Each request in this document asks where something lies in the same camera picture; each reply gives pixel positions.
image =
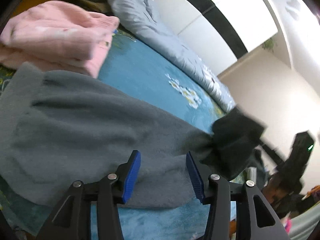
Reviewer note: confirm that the grey knit sweater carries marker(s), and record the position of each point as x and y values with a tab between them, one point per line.
60	126

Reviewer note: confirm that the white black-striped wardrobe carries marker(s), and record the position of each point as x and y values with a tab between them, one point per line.
220	32

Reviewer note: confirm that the black fleece garment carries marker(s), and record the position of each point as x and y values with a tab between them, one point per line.
234	139

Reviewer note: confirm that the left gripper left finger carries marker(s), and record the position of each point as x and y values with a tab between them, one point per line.
71	216

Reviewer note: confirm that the teal floral bed blanket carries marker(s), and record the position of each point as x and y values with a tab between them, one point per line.
137	70

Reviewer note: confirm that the grey-blue floral duvet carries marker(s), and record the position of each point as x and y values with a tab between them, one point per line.
141	18

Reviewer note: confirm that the pink fleece garment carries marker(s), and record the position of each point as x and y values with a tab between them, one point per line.
57	35

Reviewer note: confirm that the pale green curtain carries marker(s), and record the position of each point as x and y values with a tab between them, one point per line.
304	224

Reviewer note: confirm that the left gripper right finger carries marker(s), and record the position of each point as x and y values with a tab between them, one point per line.
255	217

